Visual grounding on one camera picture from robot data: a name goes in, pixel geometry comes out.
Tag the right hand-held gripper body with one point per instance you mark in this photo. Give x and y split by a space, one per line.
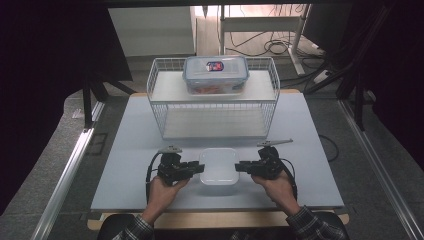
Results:
268 163

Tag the person's dark lap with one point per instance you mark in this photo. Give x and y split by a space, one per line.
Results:
220 235

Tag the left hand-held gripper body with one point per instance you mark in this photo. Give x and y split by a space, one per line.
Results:
170 166

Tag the clear lidded food container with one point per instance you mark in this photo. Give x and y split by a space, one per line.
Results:
215 75

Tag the person's right hand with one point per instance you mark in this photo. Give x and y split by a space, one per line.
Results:
278 191

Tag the white cabinet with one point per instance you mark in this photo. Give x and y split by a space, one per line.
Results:
151 31

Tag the black metal stand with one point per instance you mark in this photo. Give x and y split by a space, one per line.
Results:
359 100
87 100

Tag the white metal desk frame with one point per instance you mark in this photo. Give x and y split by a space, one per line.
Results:
260 23

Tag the person's left hand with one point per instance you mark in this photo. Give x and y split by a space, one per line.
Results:
163 195

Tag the dark floor grate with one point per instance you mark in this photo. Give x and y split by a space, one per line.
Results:
97 144

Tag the dark curtain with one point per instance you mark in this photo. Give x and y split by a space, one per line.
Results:
396 73
43 83

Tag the white power strip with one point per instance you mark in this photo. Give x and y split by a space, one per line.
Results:
321 76

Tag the aluminium floor rail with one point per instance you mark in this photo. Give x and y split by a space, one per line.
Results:
383 173
63 186

